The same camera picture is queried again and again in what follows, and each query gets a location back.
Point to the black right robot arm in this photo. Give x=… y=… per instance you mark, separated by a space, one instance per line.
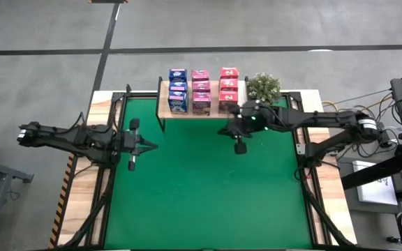
x=326 y=120

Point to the black desk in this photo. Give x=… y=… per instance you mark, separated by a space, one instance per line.
x=375 y=209

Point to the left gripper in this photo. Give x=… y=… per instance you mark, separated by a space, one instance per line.
x=124 y=144

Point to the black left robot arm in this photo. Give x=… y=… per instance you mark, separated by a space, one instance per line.
x=65 y=137

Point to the black floor mat striped edge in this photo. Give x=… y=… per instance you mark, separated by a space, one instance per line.
x=108 y=1

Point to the green table mat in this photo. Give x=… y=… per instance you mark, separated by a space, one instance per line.
x=204 y=191

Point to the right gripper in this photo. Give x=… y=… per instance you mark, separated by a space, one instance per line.
x=257 y=118

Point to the Froot Loops cereal box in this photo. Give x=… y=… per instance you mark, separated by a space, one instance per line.
x=229 y=85
x=228 y=101
x=229 y=73

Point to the Frosted Flakes cereal box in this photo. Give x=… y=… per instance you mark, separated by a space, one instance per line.
x=178 y=102
x=177 y=75
x=178 y=87

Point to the black table frame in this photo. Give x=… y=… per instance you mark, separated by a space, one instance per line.
x=120 y=95

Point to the green potted plant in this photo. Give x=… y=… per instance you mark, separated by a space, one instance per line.
x=264 y=89

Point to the white box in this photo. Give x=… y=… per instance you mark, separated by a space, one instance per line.
x=375 y=181

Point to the wooden shelf black legs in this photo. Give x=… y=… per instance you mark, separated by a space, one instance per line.
x=162 y=104

